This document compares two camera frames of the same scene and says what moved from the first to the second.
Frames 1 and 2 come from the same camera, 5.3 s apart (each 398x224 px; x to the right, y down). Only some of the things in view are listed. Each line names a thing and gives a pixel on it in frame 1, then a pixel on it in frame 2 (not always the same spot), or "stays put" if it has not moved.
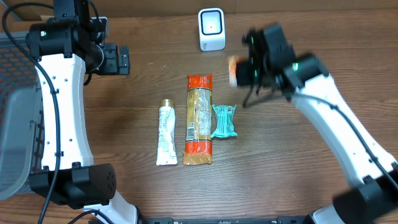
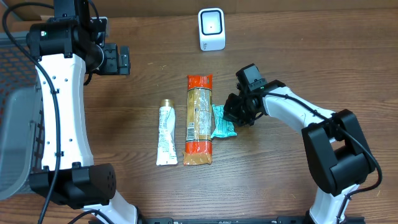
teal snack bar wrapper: [225, 115] stays put
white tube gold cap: [166, 150] stays put
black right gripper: [245, 79] to [234, 114]
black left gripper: [115, 66] stays put
